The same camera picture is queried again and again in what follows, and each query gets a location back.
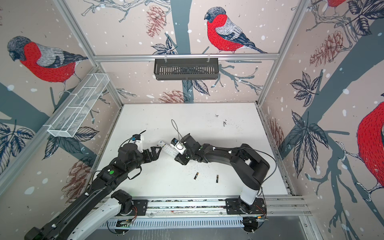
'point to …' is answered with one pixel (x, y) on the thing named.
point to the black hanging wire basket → (186, 68)
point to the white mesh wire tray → (68, 119)
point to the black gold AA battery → (197, 174)
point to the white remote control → (168, 149)
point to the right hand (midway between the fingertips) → (177, 156)
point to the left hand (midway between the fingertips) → (155, 149)
